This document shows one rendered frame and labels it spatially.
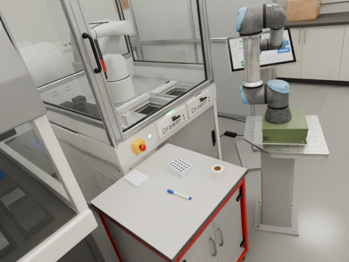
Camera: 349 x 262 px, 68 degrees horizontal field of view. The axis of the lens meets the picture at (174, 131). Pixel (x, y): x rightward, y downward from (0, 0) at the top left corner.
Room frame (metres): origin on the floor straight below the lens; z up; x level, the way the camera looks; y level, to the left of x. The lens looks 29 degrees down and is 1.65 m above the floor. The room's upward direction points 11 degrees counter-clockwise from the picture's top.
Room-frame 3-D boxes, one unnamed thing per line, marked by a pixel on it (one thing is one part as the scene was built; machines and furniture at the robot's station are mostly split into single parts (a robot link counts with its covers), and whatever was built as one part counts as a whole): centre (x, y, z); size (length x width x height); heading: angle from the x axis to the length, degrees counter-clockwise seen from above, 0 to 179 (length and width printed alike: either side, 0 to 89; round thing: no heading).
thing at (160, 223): (1.06, 0.09, 0.38); 0.62 x 0.58 x 0.76; 134
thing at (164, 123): (1.56, 0.00, 0.87); 0.29 x 0.02 x 0.11; 134
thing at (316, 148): (1.34, -0.65, 0.70); 0.45 x 0.44 x 0.12; 67
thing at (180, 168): (1.16, 0.01, 0.78); 0.12 x 0.08 x 0.04; 32
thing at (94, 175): (1.94, 0.29, 0.40); 1.03 x 0.95 x 0.80; 134
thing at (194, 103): (1.78, -0.23, 0.87); 0.29 x 0.02 x 0.11; 134
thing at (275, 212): (1.35, -0.63, 0.38); 0.30 x 0.30 x 0.76; 67
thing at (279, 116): (1.35, -0.63, 0.91); 0.15 x 0.15 x 0.10
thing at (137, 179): (1.16, 0.26, 0.77); 0.13 x 0.09 x 0.02; 40
